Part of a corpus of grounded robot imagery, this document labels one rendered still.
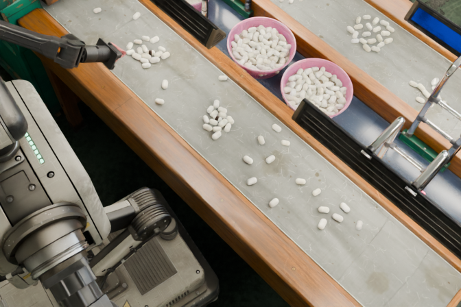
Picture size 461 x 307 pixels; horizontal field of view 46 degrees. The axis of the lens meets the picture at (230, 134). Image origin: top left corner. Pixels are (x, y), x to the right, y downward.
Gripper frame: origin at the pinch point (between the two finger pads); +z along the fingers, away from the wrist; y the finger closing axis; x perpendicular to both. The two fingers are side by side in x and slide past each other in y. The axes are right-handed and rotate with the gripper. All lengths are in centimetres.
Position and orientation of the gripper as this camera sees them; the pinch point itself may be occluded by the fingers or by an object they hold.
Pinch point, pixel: (123, 53)
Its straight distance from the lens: 199.1
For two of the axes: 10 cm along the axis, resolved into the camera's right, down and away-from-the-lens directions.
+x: -4.8, 7.6, 4.4
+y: -6.9, -6.4, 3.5
